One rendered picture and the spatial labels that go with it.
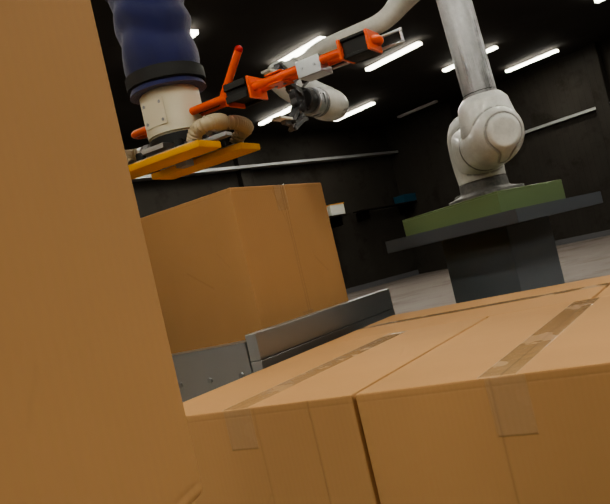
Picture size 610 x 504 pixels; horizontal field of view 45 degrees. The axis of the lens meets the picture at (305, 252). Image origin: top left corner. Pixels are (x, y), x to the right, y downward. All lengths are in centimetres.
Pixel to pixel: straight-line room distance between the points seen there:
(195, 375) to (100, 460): 143
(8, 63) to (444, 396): 72
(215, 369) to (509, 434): 90
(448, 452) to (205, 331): 103
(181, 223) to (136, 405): 156
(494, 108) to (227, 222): 86
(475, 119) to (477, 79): 13
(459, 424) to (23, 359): 72
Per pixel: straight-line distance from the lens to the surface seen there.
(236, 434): 110
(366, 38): 181
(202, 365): 170
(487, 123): 217
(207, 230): 181
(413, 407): 94
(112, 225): 33
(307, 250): 195
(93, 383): 29
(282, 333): 167
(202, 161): 215
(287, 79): 196
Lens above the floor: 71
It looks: 2 degrees up
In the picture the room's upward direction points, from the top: 13 degrees counter-clockwise
